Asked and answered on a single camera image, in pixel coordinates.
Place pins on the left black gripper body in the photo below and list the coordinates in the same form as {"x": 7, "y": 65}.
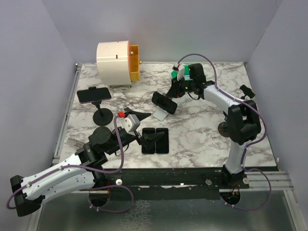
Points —
{"x": 129, "y": 138}

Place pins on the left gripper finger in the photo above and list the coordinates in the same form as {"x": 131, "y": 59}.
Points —
{"x": 140, "y": 116}
{"x": 149, "y": 139}

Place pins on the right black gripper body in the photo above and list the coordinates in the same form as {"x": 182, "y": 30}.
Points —
{"x": 183, "y": 86}

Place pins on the black phone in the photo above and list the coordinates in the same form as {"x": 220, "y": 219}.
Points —
{"x": 143, "y": 149}

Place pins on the silver phone stand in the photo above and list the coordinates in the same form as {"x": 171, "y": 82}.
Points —
{"x": 160, "y": 114}

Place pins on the round wooden base stand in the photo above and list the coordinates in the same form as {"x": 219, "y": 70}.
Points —
{"x": 223, "y": 129}

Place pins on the black phone stand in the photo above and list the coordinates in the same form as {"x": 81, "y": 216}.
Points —
{"x": 245, "y": 92}
{"x": 102, "y": 116}

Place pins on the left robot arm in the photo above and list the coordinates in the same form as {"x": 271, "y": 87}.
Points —
{"x": 86, "y": 169}

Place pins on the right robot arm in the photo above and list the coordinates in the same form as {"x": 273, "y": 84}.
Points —
{"x": 242, "y": 123}

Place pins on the green plastic bin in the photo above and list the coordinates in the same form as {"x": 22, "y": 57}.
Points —
{"x": 186, "y": 76}

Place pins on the white cylindrical drawer box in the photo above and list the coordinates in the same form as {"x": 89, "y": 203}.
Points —
{"x": 112, "y": 59}

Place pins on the orange drawer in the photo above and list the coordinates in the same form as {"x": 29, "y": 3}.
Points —
{"x": 134, "y": 63}

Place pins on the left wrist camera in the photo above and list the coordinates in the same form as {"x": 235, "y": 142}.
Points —
{"x": 130, "y": 123}

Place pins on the black mounting rail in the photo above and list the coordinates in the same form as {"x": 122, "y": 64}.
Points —
{"x": 171, "y": 183}

